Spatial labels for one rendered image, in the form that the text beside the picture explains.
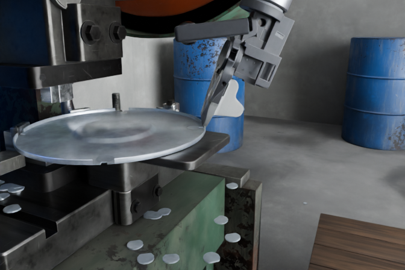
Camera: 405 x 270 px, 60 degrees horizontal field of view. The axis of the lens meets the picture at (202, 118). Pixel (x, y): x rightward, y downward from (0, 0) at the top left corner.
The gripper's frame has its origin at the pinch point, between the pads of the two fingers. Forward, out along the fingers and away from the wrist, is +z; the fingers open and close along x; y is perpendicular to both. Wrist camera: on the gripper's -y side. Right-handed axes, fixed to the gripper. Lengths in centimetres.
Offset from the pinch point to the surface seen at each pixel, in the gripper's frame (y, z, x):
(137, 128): -9.3, 4.7, -2.5
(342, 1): 128, -96, 283
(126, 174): -8.5, 10.4, -7.6
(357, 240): 61, 24, 30
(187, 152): -2.0, 2.7, -11.7
